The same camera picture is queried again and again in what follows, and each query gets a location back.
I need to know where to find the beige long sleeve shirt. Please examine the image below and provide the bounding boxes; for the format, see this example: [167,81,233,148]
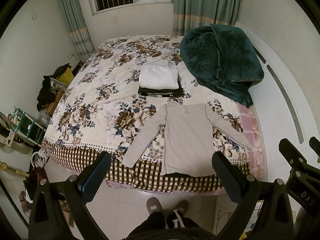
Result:
[121,102,253,177]

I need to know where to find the folded black clothes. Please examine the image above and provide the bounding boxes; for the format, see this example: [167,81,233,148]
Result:
[138,77,183,98]

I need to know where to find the white bed headboard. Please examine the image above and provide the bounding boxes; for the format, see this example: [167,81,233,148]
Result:
[236,22,319,181]

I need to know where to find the pink bed sheet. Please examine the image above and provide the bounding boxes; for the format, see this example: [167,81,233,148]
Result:
[238,103,267,180]

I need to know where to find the wooden broom stick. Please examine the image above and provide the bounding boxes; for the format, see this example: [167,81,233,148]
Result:
[0,162,29,177]

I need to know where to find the right grey shoe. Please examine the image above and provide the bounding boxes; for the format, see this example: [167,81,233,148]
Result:
[174,199,189,215]

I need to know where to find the grey shoe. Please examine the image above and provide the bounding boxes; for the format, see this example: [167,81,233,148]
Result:
[146,197,163,214]
[174,199,189,215]

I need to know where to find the electric fan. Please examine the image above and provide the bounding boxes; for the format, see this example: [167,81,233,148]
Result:
[1,113,29,154]

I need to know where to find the green shelf rack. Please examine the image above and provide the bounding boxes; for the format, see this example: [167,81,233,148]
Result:
[9,108,46,147]

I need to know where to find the left grey shoe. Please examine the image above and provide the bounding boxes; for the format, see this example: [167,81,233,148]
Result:
[146,197,163,214]

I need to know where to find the floral bed blanket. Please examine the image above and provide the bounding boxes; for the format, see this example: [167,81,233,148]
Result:
[42,35,244,193]

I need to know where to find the dark green plush blanket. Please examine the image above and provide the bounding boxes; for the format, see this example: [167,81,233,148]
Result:
[180,24,264,107]

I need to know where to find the yellow box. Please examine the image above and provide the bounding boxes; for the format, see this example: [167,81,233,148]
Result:
[57,68,74,85]

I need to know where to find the folded white towel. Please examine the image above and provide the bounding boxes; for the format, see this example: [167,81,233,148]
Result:
[139,63,178,90]

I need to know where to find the right green curtain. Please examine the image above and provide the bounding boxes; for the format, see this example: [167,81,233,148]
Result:
[172,0,240,36]

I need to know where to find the green curtain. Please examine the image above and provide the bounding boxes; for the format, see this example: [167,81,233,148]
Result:
[172,0,240,36]
[58,0,95,63]

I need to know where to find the left green curtain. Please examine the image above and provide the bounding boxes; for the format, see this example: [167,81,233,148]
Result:
[58,0,95,63]

